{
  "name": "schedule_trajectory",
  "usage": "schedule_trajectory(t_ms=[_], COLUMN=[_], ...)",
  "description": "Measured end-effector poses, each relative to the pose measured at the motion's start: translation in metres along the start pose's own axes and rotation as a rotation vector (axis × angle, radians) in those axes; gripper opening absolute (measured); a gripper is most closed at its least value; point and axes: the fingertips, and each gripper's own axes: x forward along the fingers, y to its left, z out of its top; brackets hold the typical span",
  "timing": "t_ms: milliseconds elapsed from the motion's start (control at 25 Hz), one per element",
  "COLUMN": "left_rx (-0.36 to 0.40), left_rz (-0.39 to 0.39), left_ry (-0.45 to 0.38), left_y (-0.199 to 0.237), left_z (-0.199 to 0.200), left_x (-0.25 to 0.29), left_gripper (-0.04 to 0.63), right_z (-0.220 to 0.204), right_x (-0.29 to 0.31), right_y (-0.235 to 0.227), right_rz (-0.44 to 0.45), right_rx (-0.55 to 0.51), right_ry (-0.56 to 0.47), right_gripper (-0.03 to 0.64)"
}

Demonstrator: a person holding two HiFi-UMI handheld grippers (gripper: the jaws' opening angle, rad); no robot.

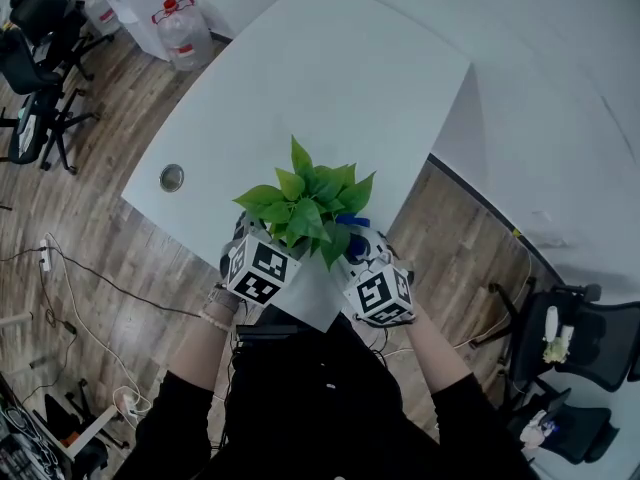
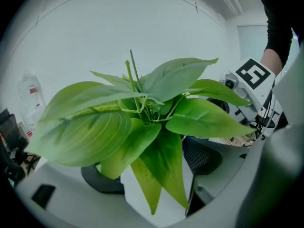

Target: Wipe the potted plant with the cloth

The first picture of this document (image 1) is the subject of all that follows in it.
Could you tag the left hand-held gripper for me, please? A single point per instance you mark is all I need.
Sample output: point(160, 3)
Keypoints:
point(262, 273)

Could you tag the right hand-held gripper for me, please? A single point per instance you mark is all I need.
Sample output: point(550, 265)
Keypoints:
point(380, 295)

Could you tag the blue cloth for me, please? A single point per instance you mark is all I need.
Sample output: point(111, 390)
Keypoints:
point(359, 245)

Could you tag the green potted plant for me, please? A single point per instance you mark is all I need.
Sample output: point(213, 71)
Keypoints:
point(305, 203)

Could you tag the person's right forearm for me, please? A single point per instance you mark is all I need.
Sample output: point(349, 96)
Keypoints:
point(437, 353)

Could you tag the person's left forearm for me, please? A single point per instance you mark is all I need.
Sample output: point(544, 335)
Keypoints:
point(197, 353)

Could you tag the grey wristband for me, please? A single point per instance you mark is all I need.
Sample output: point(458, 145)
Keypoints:
point(225, 298)

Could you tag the person's black clothing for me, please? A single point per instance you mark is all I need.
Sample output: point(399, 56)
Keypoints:
point(320, 408)

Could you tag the large clear water jug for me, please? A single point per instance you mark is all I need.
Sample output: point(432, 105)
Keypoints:
point(182, 38)
point(100, 10)

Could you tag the white power strip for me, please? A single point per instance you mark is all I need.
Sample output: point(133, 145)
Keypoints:
point(128, 404)
point(45, 255)

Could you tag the pale plush toy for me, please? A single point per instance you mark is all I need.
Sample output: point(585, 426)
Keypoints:
point(537, 430)

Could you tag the white paper sheets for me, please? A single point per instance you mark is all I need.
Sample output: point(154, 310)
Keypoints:
point(27, 133)

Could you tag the white water dispenser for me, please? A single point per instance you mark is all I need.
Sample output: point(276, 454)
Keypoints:
point(135, 8)

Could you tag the white wall socket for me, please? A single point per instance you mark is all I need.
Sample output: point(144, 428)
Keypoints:
point(550, 228)

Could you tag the white desk frame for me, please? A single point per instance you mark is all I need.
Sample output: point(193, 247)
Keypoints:
point(90, 430)

